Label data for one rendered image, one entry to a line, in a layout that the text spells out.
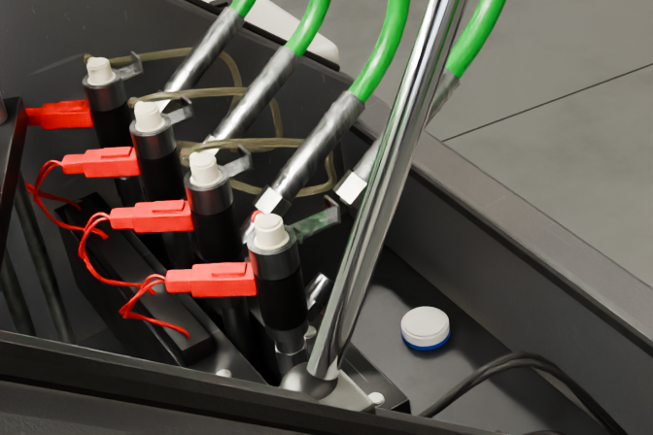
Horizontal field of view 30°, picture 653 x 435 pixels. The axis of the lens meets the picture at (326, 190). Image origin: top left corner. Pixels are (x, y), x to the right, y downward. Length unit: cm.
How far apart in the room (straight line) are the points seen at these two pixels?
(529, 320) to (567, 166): 168
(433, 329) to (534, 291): 11
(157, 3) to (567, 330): 40
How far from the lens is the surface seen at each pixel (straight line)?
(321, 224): 70
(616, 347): 87
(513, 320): 97
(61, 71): 95
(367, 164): 70
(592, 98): 285
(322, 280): 72
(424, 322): 100
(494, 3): 70
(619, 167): 262
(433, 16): 25
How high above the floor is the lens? 152
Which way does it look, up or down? 36 degrees down
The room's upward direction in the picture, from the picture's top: 8 degrees counter-clockwise
